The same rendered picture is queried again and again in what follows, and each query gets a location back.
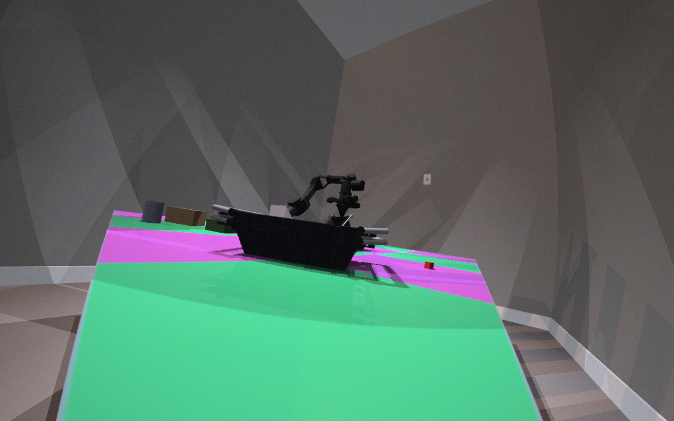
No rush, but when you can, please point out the grey cylinder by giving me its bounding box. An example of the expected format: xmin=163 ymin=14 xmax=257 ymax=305
xmin=142 ymin=200 xmax=164 ymax=223

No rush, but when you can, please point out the tan cube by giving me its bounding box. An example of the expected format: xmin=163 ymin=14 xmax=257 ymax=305
xmin=164 ymin=206 xmax=207 ymax=226

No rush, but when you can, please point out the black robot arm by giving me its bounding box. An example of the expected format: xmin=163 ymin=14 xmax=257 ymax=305
xmin=287 ymin=173 xmax=365 ymax=217

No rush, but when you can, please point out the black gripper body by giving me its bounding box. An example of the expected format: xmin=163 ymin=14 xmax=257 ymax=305
xmin=327 ymin=189 xmax=360 ymax=209

